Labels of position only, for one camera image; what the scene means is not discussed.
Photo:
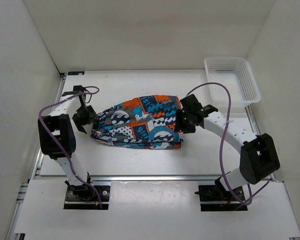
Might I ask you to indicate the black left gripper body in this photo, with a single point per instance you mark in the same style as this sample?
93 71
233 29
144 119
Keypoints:
86 112

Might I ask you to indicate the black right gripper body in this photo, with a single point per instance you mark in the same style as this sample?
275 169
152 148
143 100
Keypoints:
188 126

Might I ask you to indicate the colourful patterned shorts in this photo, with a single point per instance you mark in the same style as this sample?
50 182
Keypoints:
146 122

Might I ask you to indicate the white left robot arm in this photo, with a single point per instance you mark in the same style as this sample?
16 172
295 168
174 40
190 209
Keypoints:
58 141

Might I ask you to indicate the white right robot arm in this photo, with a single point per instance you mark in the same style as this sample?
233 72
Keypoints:
258 155

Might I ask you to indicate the small dark blue label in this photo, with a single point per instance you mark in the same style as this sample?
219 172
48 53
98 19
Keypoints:
76 73

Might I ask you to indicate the white plastic mesh basket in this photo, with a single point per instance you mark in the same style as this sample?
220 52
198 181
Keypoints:
236 75

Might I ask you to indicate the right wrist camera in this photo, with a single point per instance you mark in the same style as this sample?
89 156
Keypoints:
190 104

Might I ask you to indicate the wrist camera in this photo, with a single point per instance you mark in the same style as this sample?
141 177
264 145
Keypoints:
77 89
190 104

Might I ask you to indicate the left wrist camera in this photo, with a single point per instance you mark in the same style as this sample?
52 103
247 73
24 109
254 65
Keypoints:
77 89

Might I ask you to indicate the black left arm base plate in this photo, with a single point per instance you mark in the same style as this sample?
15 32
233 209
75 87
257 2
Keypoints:
72 197

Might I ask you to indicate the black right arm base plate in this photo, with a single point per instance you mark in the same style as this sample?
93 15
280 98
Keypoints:
214 200

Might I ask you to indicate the aluminium frame rail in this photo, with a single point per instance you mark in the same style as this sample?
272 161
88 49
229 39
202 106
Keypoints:
153 197

